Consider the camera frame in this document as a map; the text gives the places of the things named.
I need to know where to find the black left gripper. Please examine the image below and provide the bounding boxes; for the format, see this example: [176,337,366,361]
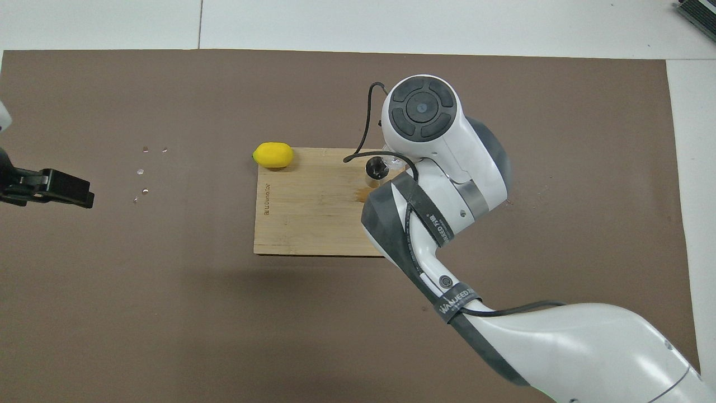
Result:
[0,148,95,209]

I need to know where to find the brown table mat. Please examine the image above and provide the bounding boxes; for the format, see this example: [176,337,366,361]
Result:
[0,49,703,403]

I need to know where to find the bamboo cutting board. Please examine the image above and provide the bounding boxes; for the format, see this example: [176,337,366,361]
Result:
[253,148,406,257]

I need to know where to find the grey ribbed device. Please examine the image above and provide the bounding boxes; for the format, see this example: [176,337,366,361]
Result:
[674,0,716,43]

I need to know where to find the steel double jigger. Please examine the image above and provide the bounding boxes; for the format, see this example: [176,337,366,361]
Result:
[365,157,390,187]

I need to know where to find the yellow lemon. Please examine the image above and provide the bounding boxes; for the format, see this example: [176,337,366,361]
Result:
[252,142,294,169]

